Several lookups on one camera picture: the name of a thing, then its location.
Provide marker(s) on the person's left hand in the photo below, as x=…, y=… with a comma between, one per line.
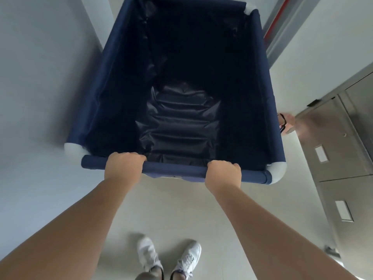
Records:
x=124, y=169

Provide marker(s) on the person's right hand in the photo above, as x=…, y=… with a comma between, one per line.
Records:
x=223, y=179

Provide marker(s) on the person's right fingers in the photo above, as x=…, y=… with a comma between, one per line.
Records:
x=225, y=166

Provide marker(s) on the person's left fingers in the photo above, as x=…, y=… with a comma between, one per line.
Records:
x=128, y=158

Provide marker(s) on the navy blue fabric laundry cart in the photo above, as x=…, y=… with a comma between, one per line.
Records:
x=113, y=69

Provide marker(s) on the person's right forearm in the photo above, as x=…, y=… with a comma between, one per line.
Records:
x=271, y=236

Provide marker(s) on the person's left forearm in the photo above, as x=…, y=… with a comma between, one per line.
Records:
x=72, y=230

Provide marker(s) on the black plastic cart liner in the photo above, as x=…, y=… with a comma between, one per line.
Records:
x=180, y=119

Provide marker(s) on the black sandal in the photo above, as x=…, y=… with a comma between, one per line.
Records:
x=282, y=122

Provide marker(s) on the white cabinet label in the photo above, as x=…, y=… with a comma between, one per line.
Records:
x=321, y=153
x=344, y=211

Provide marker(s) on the white left sneaker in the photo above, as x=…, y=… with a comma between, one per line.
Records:
x=148, y=253

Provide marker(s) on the white sneaker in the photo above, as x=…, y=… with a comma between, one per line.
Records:
x=148, y=253
x=188, y=258

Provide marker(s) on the white right sneaker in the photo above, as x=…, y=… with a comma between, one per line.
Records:
x=188, y=258

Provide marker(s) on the black cabinet latch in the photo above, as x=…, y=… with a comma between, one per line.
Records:
x=313, y=103

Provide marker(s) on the grey metal cabinet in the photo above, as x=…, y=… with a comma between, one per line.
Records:
x=343, y=160

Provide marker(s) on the person's left leg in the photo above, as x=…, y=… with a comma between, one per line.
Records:
x=153, y=274

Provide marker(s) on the person's leg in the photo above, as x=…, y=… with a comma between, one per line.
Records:
x=178, y=276
x=153, y=274

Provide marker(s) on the person's right leg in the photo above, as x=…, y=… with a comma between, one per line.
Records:
x=178, y=276

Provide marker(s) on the grey door frame red stripe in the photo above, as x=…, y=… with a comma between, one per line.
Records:
x=287, y=23

